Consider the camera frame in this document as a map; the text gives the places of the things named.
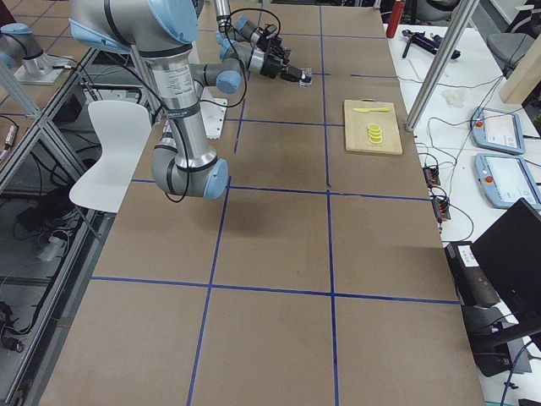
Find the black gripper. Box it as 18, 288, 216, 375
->
258, 25, 291, 63
261, 53, 312, 84

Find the clear glass cup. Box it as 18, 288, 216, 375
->
298, 69, 313, 88

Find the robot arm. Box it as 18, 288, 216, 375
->
213, 1, 291, 66
69, 1, 312, 199

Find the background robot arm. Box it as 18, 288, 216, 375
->
1, 23, 72, 85

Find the yellow plastic knife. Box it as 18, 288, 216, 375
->
352, 107, 391, 113

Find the wooden cutting board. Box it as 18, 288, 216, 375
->
343, 100, 402, 156

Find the front lemon slice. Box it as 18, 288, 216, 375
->
369, 137, 383, 145

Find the red bottle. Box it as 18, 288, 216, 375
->
385, 0, 406, 39

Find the white crumpled tissue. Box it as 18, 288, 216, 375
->
441, 89, 467, 108

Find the white plastic chair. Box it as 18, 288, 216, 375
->
69, 100, 151, 213

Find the wooden plank upright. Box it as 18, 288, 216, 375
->
499, 36, 541, 104

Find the teach pendant with red button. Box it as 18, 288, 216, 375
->
474, 153, 540, 211

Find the black computer monitor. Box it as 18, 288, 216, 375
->
472, 198, 540, 322

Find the black mini pc box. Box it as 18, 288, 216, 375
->
445, 241, 500, 309

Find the aluminium frame post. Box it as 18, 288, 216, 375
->
405, 0, 479, 132

